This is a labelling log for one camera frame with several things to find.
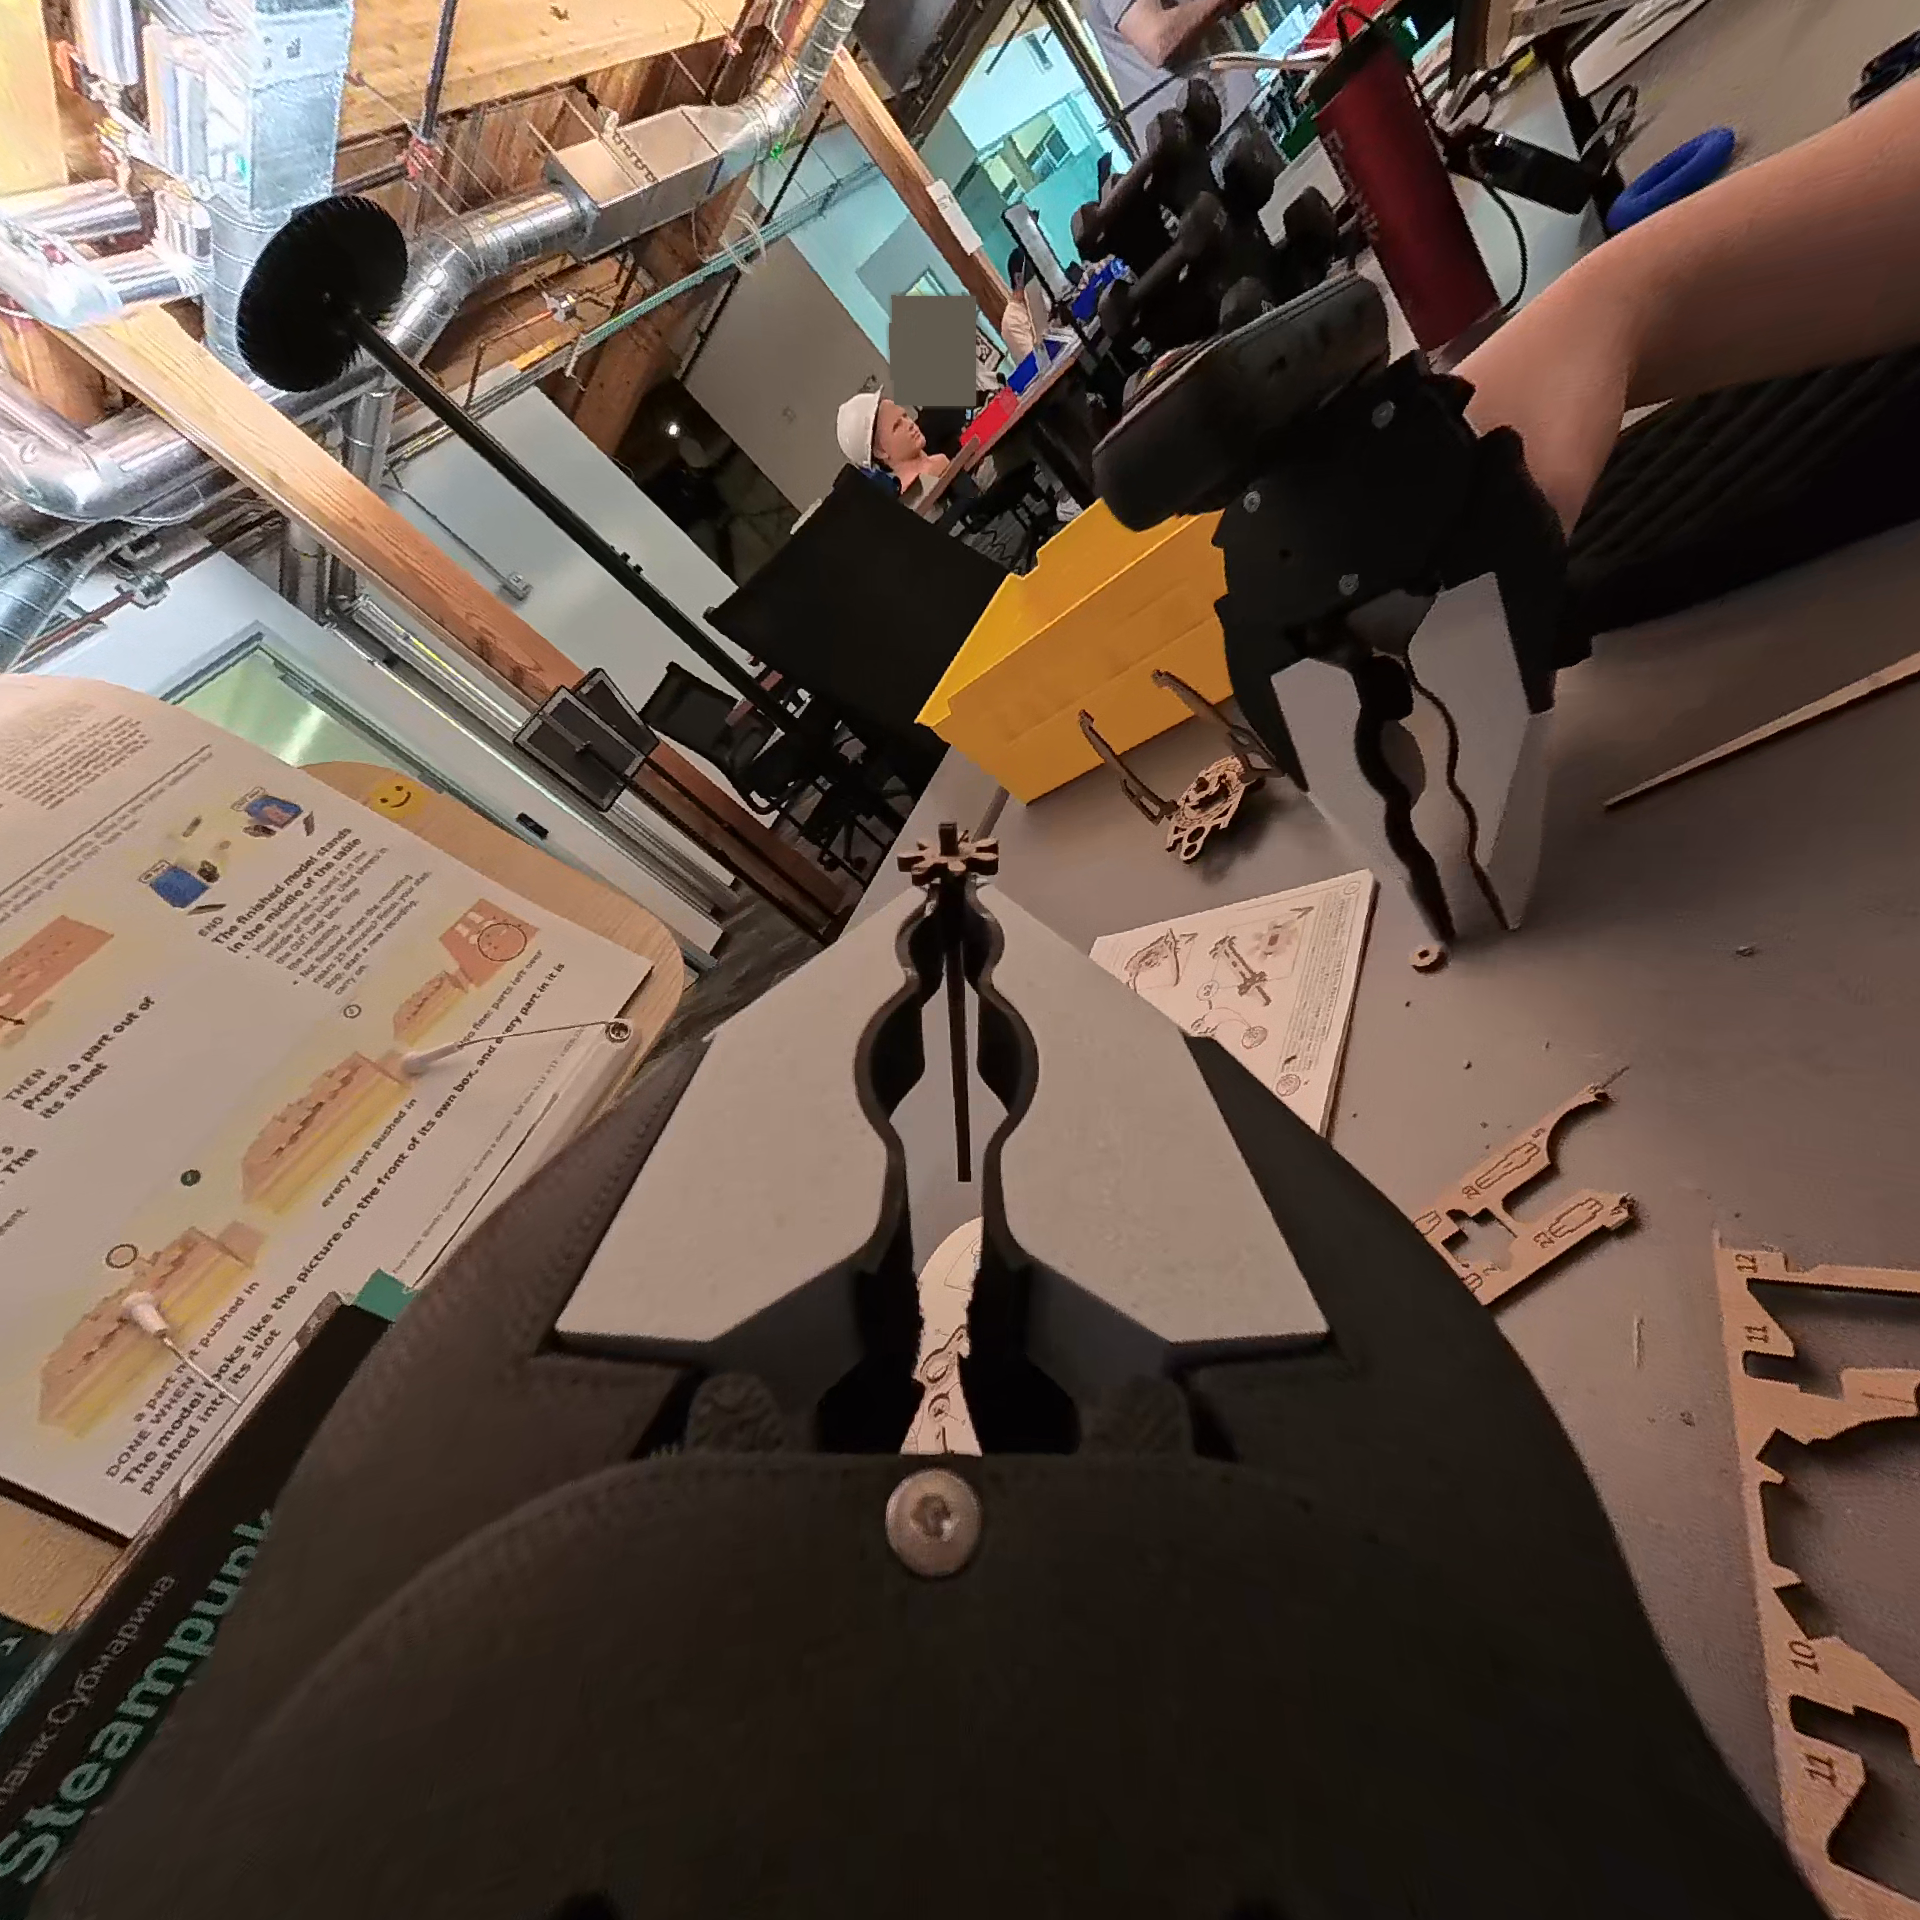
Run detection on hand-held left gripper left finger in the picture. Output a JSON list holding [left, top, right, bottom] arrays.
[[555, 884, 963, 1354]]

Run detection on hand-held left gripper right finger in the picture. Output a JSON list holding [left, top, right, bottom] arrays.
[[961, 884, 1331, 1354]]

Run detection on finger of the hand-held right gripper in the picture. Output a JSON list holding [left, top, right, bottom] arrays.
[[1416, 576, 1558, 937], [1270, 644, 1462, 942]]

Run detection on wooden gear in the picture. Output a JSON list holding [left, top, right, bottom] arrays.
[[897, 824, 1002, 1186]]

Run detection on person's right forearm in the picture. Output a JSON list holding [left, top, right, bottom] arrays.
[[1447, 105, 1920, 529]]

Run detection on small wooden model assembly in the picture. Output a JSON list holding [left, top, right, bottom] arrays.
[[1076, 670, 1280, 868]]

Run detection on dark green model kit box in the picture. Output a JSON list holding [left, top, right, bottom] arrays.
[[0, 1270, 441, 1896]]

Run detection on white instruction leaflet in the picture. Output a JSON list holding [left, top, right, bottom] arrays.
[[902, 870, 1378, 1456]]

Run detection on yellow plastic bin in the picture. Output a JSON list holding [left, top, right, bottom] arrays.
[[915, 502, 1279, 808]]

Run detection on thin wooden strip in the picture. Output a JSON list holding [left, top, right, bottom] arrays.
[[1604, 656, 1920, 814]]

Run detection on maroon tumbler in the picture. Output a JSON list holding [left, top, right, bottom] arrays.
[[1296, 11, 1505, 376]]

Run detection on black dumbbells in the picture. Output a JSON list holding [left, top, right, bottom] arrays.
[[1073, 75, 1356, 349]]

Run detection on black ribbed mat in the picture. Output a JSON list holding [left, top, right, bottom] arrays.
[[1564, 352, 1920, 635]]

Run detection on mannequin head with white helmet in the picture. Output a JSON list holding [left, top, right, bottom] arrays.
[[834, 390, 964, 521]]

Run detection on black framed panel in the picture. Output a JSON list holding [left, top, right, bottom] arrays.
[[513, 670, 658, 814]]

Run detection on black chair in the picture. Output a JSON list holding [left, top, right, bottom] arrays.
[[644, 468, 1011, 880]]

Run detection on large printed instruction poster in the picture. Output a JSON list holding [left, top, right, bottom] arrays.
[[0, 675, 664, 1547]]

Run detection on numbered wooden part sheet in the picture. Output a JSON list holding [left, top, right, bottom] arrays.
[[1714, 1237, 1920, 1920]]

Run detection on wooden ceiling beam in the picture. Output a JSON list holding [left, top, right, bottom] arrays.
[[0, 276, 841, 916]]

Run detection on silver ventilation ducts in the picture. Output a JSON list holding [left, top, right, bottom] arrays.
[[0, 0, 841, 662]]

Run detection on wooden cut-out frame piece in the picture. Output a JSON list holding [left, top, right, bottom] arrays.
[[1411, 1083, 1636, 1310]]

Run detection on blue ring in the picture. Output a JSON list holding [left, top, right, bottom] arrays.
[[1604, 125, 1740, 236]]

